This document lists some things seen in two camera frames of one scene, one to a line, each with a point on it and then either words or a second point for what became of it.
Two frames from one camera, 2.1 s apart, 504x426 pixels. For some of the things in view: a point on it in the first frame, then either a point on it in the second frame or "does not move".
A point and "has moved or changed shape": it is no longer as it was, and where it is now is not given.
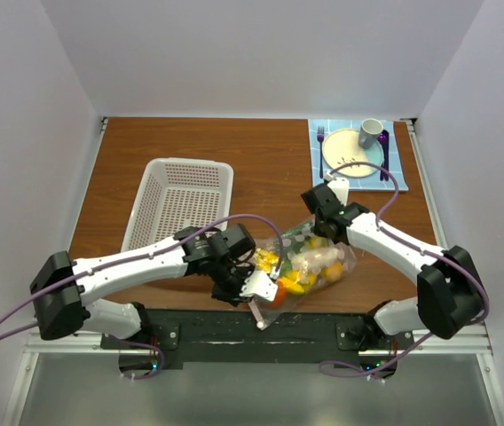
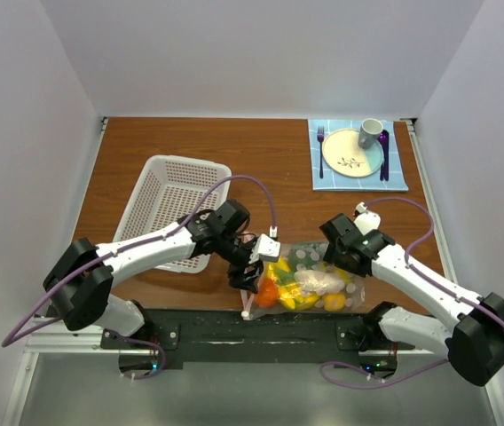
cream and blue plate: x=342 y=146 does not move
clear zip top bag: x=302 y=260 has moved or changed shape
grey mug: x=369 y=130 does not move
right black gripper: x=342 y=205 -> x=332 y=255
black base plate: x=235 y=336 does not move
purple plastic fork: x=320 y=132 does not move
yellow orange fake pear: x=332 y=272 -> x=334 y=302
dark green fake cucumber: x=291 y=243 -> x=306 y=256
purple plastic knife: x=386 y=154 does not move
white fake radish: x=312 y=261 -> x=318 y=282
